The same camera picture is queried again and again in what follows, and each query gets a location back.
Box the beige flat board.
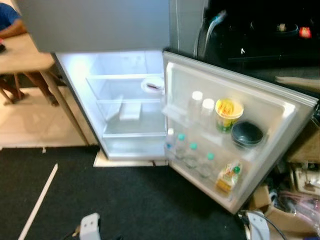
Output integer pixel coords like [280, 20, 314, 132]
[93, 150, 168, 168]

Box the yellow lid cup noodle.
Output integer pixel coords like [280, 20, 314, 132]
[215, 98, 244, 133]

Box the teal cap water bottle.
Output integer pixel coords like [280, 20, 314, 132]
[200, 152, 216, 178]
[185, 142, 199, 168]
[175, 133, 187, 160]

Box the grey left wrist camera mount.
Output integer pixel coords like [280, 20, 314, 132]
[80, 213, 102, 240]

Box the small white box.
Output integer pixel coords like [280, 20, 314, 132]
[119, 102, 143, 121]

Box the small red item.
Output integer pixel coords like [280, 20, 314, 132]
[298, 26, 312, 39]

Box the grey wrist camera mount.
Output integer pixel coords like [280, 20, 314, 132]
[245, 211, 271, 240]
[80, 213, 102, 240]

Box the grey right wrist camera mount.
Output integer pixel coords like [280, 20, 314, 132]
[245, 211, 271, 240]

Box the grey fridge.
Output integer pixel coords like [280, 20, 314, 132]
[15, 0, 211, 163]

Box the grey hose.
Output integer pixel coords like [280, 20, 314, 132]
[200, 10, 228, 58]

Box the clear pink plastic bag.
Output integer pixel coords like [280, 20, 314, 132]
[277, 190, 320, 231]

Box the white bottle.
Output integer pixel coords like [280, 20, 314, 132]
[201, 98, 216, 128]
[190, 91, 204, 123]

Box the printed brown cardboard box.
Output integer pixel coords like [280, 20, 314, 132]
[287, 120, 320, 165]

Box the clear fridge drawer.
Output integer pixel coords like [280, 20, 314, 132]
[101, 132, 168, 161]

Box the yellow juice bottle green cap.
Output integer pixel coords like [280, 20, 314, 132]
[216, 162, 243, 196]

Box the wooden plank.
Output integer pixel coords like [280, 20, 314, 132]
[275, 75, 320, 93]

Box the grey fridge door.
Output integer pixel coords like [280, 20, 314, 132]
[162, 50, 319, 215]

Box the plain brown cardboard box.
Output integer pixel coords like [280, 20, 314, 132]
[250, 185, 320, 238]

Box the open box of white items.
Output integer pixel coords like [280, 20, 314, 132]
[292, 162, 320, 196]

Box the black cooktop counter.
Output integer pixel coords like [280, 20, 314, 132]
[202, 0, 320, 68]

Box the dark round bowl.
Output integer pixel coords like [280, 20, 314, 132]
[231, 121, 264, 150]

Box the clear fridge shelf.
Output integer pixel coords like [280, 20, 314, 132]
[96, 98, 166, 107]

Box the white shallow bowl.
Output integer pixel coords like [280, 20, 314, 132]
[141, 77, 165, 95]

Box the long white strip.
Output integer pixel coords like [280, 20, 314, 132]
[19, 164, 58, 240]

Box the person in blue shirt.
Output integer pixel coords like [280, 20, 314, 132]
[0, 2, 60, 107]

